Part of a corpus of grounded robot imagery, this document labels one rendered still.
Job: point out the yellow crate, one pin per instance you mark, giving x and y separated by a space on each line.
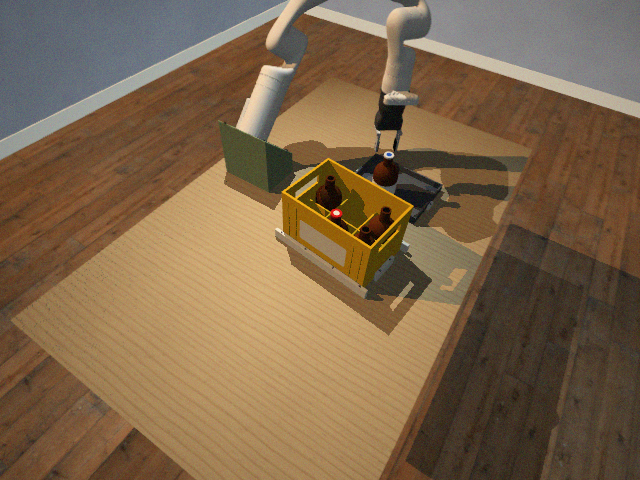
307 222

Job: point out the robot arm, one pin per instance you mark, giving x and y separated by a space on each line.
289 43

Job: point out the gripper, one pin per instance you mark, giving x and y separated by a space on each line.
392 105

